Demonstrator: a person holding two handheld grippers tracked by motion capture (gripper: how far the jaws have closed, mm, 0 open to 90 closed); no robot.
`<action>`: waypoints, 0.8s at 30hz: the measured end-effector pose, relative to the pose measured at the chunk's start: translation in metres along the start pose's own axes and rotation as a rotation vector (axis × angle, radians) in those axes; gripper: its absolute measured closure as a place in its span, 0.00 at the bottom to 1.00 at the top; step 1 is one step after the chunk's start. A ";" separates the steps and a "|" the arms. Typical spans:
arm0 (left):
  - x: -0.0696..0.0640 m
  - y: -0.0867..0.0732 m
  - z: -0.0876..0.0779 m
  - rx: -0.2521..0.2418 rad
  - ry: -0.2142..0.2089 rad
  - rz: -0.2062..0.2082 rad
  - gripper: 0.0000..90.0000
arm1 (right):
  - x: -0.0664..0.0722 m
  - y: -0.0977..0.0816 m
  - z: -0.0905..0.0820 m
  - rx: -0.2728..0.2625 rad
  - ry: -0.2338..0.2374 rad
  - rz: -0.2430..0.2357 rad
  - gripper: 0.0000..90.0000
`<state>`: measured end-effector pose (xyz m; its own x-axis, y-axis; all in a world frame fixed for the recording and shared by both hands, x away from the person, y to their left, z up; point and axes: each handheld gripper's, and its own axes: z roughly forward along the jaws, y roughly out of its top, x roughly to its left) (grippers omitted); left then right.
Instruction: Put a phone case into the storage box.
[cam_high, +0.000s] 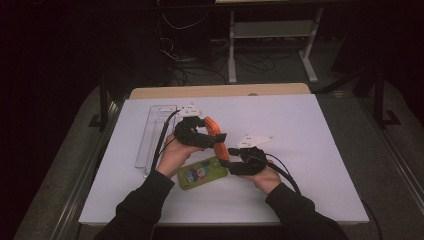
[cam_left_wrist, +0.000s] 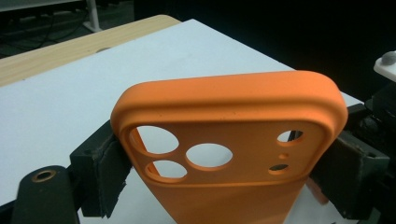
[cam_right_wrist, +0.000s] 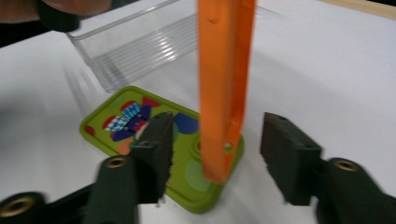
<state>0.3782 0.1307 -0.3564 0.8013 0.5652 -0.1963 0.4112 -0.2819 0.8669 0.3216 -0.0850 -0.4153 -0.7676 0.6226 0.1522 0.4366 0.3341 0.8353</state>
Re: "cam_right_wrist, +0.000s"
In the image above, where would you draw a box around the green patterned tray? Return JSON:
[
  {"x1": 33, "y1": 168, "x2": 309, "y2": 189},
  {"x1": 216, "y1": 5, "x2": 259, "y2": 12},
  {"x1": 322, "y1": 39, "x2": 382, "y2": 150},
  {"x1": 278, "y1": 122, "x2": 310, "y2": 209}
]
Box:
[{"x1": 78, "y1": 85, "x2": 246, "y2": 215}]

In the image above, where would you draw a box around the clear plastic storage box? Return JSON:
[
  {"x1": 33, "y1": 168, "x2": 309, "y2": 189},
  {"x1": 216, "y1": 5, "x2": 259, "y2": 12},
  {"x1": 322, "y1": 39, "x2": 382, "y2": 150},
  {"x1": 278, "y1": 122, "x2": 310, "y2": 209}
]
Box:
[{"x1": 66, "y1": 0, "x2": 281, "y2": 94}]

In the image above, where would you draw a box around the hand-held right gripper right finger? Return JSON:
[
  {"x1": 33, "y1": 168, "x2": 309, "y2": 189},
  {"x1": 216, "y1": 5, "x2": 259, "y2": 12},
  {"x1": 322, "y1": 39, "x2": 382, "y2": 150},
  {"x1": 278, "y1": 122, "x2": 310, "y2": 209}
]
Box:
[{"x1": 260, "y1": 111, "x2": 324, "y2": 206}]

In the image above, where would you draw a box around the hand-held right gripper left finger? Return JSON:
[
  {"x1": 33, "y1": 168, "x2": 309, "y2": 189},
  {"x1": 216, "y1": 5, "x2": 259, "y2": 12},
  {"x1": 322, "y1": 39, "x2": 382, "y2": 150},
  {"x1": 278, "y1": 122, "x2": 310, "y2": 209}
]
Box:
[{"x1": 130, "y1": 111, "x2": 176, "y2": 205}]

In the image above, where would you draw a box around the orange phone case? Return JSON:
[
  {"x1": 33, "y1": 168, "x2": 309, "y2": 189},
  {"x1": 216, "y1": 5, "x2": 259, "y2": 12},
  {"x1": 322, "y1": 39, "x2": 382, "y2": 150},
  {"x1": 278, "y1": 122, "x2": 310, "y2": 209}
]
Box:
[{"x1": 196, "y1": 0, "x2": 258, "y2": 185}]

